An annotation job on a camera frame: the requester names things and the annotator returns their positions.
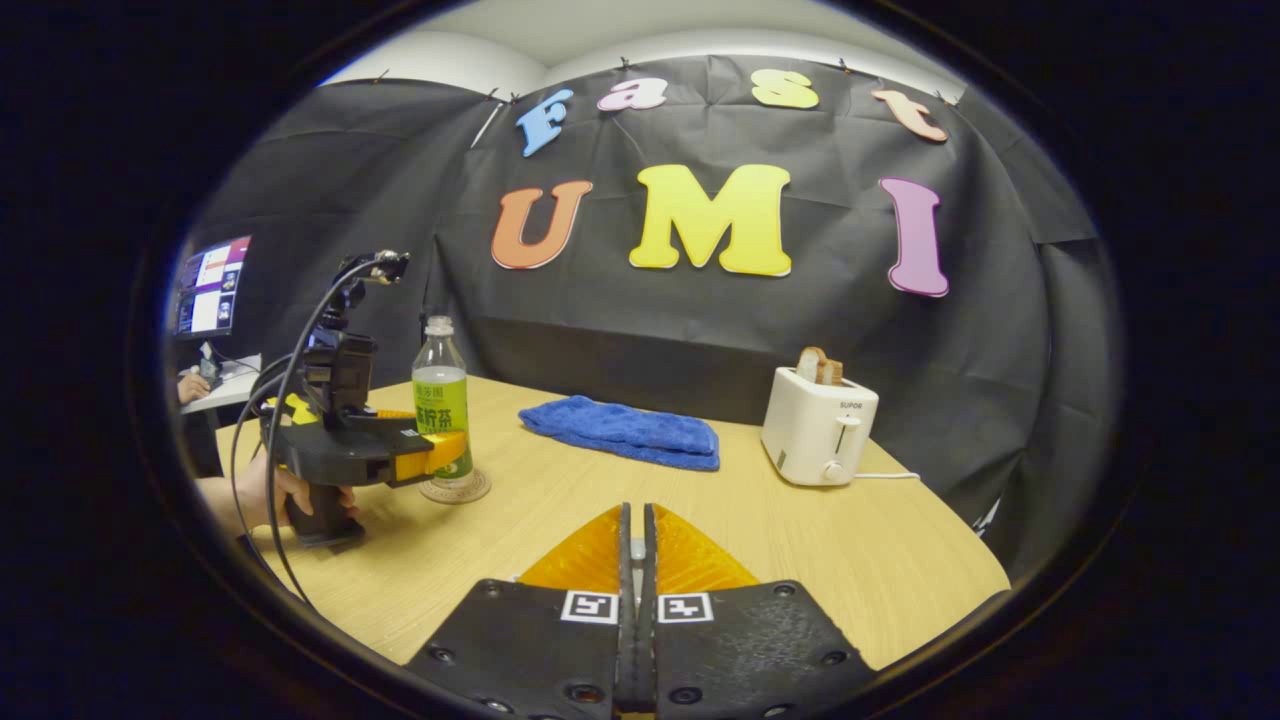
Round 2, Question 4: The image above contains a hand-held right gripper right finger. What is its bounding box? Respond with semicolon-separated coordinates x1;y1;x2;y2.
640;503;876;720

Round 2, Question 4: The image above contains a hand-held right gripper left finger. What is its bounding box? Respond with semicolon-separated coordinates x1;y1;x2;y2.
405;503;638;720

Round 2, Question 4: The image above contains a green label water bottle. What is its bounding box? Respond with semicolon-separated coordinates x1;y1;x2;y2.
412;316;475;483

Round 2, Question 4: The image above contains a round tan coaster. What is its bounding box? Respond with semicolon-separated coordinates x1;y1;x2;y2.
419;468;492;505

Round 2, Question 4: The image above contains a white side desk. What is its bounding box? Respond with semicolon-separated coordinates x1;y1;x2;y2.
180;353;263;416

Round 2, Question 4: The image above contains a blue towel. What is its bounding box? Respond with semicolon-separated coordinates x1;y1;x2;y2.
518;396;721;472

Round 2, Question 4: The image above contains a computer monitor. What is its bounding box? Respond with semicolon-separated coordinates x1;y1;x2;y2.
172;235;253;341

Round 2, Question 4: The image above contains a white toaster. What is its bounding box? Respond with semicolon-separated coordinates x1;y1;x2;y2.
761;366;880;487

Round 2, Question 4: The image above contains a toast slice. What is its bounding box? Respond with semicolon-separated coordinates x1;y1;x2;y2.
797;347;844;387

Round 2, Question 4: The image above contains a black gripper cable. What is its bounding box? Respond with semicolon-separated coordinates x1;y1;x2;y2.
230;365;291;576
265;255;401;609

